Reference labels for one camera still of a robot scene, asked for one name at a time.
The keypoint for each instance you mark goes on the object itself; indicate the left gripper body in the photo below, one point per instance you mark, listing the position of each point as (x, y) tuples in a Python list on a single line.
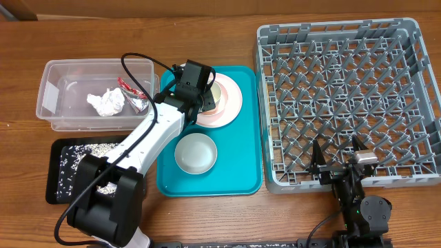
[(199, 98)]

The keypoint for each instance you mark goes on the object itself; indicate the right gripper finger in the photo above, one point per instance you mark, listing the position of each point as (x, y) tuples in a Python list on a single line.
[(317, 158), (357, 144)]

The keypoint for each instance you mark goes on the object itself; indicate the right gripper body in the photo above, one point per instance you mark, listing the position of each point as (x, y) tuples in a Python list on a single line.
[(331, 172)]

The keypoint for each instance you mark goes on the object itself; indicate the cream paper cup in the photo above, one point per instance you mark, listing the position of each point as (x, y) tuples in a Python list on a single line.
[(216, 92)]

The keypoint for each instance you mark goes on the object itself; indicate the grey bowl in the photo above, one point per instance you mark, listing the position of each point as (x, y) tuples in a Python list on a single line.
[(196, 153)]

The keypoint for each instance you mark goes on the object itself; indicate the red foil wrapper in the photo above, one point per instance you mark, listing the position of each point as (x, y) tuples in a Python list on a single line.
[(136, 98)]

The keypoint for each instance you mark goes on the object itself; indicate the white napkin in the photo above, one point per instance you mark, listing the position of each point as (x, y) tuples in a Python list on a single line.
[(111, 103)]

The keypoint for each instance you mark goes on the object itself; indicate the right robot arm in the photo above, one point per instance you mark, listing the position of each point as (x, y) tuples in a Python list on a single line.
[(366, 217)]

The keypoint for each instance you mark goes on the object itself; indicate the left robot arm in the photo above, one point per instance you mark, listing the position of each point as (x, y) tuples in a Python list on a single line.
[(108, 191)]

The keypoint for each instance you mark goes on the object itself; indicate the grey dishwasher rack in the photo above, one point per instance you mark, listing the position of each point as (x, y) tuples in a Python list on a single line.
[(326, 82)]

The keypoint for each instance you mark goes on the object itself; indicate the large pink plate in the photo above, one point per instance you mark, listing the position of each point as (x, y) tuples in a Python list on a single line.
[(232, 108)]

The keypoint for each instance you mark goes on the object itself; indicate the teal plastic tray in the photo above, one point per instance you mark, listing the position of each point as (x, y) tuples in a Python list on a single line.
[(239, 165)]

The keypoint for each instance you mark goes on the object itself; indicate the clear plastic bin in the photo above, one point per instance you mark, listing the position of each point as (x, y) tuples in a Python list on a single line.
[(65, 85)]

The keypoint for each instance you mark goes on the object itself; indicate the black plastic tray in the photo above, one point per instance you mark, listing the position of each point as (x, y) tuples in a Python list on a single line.
[(57, 146)]

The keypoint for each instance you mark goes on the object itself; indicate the cardboard backdrop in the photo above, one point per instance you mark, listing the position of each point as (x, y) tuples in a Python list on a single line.
[(32, 9)]

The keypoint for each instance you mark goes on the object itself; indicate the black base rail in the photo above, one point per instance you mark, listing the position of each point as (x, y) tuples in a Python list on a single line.
[(300, 243)]

